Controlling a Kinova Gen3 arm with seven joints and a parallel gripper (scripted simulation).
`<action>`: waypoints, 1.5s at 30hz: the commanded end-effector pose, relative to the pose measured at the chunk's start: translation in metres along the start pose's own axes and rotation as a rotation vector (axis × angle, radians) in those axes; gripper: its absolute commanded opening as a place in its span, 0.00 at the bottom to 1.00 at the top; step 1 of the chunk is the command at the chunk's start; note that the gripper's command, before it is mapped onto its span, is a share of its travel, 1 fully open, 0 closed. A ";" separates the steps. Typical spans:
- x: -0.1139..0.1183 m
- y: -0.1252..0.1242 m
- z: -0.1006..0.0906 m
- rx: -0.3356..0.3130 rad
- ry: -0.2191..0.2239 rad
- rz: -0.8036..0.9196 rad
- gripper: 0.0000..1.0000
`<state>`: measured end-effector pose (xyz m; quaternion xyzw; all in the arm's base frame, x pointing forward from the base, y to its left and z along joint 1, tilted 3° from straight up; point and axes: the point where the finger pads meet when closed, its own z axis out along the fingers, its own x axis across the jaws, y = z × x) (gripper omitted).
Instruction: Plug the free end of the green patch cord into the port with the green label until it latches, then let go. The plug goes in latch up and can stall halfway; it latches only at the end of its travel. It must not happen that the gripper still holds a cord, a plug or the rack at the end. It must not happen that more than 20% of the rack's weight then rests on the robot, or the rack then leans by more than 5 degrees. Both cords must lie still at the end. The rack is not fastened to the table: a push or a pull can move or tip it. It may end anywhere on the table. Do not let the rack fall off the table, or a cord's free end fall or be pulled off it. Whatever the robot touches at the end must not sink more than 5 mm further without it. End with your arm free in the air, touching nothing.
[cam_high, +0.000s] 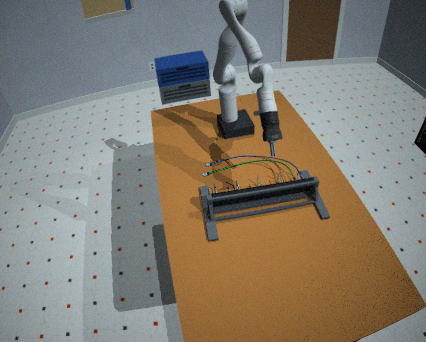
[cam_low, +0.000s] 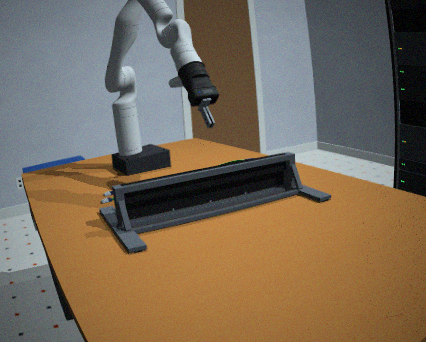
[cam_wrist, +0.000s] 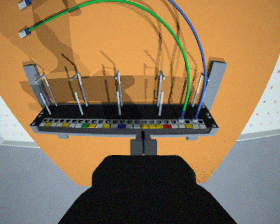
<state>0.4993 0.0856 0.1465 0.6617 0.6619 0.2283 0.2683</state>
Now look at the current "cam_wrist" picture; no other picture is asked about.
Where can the dark grey rack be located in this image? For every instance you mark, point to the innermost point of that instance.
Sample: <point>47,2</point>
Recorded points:
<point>66,120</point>

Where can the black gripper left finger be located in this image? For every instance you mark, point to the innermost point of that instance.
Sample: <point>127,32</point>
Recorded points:
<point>136,145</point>

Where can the green cable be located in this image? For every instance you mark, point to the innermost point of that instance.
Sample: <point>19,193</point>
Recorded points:
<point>145,9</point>

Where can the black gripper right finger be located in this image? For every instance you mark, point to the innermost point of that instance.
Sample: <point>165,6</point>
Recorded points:
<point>149,145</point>

